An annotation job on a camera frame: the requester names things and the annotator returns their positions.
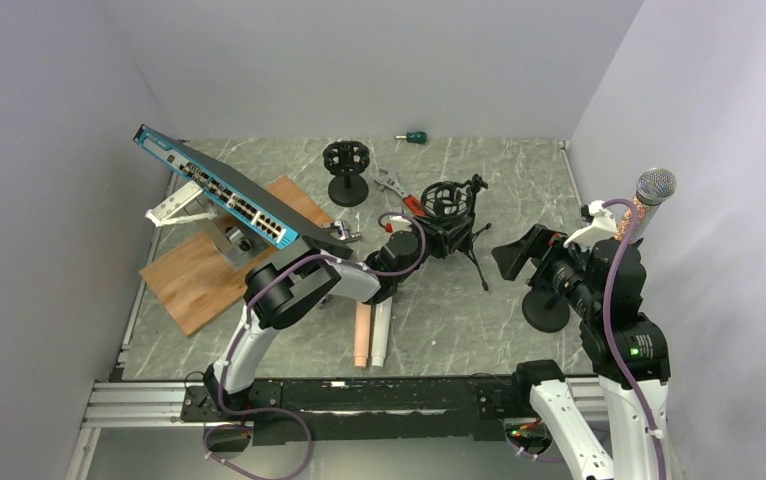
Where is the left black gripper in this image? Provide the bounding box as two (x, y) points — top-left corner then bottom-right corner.
(395, 216), (473, 286)

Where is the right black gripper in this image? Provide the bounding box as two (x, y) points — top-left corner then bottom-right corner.
(492, 221), (601, 315)

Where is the black mini tripod stand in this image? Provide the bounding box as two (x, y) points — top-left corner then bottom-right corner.
(421, 174), (492, 291)

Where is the white microphone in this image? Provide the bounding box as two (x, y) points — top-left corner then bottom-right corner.
(370, 298), (393, 368)

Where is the black shock mount desk stand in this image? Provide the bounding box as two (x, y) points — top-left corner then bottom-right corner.
(322, 141), (370, 207)

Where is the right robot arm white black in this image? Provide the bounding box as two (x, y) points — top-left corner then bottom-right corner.
(492, 224), (670, 479)

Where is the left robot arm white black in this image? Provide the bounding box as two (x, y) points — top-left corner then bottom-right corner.
(203, 212), (465, 420)

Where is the black round base clip stand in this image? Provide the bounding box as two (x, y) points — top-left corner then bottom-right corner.
(522, 289), (570, 333)

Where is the sprinkle pattern silver microphone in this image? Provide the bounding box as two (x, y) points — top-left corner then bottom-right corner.
(614, 167), (677, 243)

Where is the silver metal clamp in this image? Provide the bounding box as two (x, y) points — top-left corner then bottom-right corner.
(321, 220), (362, 243)

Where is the green stubby screwdriver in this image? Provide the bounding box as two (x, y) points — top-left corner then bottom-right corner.
(395, 131), (428, 145)

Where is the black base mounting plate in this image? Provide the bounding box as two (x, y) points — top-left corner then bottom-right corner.
(180, 374), (536, 446)

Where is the wooden board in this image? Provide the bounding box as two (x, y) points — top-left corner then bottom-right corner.
(139, 174), (335, 339)

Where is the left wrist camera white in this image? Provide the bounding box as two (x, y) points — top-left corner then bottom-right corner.
(380, 214), (413, 234)

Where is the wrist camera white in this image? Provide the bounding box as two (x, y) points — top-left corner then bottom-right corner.
(563, 199), (638, 251)
(380, 214), (413, 234)

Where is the red handled adjustable wrench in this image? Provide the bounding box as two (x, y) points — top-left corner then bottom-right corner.
(373, 167), (425, 216)

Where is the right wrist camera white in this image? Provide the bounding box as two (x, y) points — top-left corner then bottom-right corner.
(563, 199), (638, 251)

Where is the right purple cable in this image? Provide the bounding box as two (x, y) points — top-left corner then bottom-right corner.
(601, 198), (669, 480)

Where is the grey metal mount block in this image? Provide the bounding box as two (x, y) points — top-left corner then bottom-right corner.
(212, 223), (267, 271)

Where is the blue black network switch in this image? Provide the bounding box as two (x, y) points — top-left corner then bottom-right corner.
(133, 125), (353, 259)

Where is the white bracket stand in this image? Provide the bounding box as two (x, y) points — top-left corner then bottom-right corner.
(145, 181), (218, 228)

